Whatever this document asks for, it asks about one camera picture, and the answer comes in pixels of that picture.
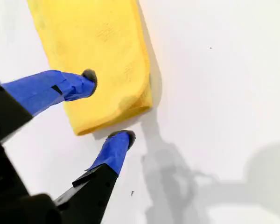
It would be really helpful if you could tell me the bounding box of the yellow square towel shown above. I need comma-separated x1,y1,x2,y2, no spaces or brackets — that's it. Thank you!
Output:
27,0,153,136

